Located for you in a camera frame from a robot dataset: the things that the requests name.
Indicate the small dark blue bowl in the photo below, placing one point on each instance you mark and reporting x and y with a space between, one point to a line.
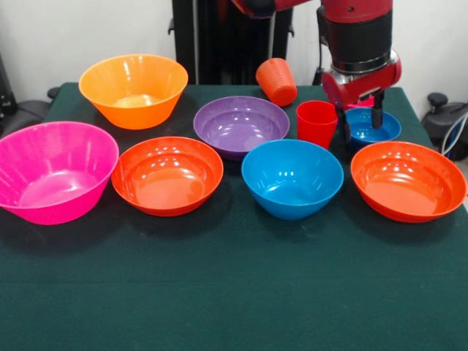
391 128

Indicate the large pink bowl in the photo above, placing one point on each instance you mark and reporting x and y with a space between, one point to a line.
55 183

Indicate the black office chair base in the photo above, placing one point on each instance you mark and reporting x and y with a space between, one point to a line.
25 113
438 120

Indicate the red cup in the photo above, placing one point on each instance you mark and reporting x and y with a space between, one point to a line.
314 128

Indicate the large orange bowl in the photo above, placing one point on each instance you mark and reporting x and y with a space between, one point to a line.
109 84

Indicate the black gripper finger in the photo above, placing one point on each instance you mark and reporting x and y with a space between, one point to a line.
343 126
377 113

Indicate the red-orange bowl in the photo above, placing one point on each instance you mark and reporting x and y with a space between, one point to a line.
164 183
406 190

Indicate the purple bowl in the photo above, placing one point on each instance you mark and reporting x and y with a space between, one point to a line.
237 124

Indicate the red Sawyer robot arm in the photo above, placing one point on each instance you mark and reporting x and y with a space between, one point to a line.
358 36

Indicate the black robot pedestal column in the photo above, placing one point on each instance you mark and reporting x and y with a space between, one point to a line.
219 44

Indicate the light blue bowl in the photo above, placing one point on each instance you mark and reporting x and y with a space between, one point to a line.
289 183

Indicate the orange cup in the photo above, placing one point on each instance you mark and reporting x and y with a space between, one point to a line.
278 86

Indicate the dark green table cloth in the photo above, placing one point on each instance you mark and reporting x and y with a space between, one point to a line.
234 285

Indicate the small pink bowl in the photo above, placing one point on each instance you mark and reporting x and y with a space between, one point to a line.
365 105

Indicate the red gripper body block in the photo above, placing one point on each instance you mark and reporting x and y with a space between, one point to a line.
358 87

